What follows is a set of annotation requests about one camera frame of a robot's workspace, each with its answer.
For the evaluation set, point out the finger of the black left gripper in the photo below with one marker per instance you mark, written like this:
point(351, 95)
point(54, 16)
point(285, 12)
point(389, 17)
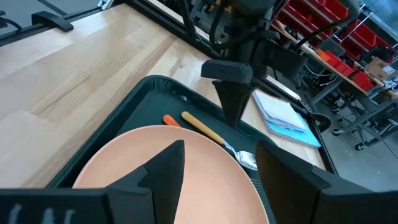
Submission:
point(233, 99)

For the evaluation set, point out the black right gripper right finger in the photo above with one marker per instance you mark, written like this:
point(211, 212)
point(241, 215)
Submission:
point(286, 186)

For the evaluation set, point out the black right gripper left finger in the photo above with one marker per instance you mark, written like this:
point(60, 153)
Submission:
point(168, 180)

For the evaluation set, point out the orange round plate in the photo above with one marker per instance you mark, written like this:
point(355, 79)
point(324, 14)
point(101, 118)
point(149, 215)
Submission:
point(211, 193)

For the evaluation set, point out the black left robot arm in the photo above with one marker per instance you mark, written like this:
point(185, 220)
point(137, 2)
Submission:
point(248, 15)

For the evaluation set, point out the dark green plastic tray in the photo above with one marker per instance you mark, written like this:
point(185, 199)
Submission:
point(149, 102)

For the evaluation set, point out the white spiral notebook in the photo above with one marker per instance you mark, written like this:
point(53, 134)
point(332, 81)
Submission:
point(276, 110)

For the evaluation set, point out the blue notebook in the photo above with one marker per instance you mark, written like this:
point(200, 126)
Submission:
point(298, 137)

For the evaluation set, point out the red storage bins shelf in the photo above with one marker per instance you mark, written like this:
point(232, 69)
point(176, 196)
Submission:
point(314, 54)

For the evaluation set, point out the small orange box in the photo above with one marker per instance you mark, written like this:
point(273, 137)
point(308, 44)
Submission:
point(323, 55)

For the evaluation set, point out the wheeled grey stand base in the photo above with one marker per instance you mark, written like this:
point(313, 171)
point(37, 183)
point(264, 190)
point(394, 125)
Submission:
point(367, 130)

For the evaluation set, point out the red storage bin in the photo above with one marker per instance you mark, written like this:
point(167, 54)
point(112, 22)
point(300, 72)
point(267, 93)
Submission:
point(362, 79)
point(365, 34)
point(335, 7)
point(346, 70)
point(384, 43)
point(333, 59)

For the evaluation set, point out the brown cardboard box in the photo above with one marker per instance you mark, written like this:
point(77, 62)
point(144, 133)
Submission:
point(377, 70)

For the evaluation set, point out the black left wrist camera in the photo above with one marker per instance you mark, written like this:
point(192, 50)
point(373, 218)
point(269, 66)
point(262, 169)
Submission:
point(286, 62)

